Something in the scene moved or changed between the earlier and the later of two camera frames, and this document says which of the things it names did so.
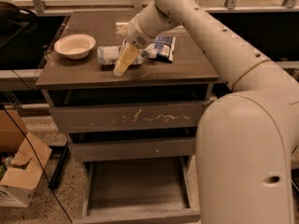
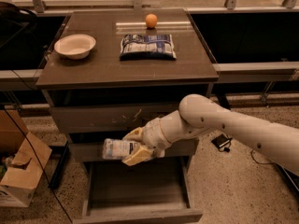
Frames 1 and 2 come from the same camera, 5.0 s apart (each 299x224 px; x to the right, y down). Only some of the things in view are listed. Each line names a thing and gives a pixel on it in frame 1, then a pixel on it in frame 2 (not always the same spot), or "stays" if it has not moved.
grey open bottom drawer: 148,190 stays
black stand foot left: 62,152 stays
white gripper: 135,32 to 154,136
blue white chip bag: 162,49 stays
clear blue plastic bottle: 108,55 to 118,149
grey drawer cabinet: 136,134 stays
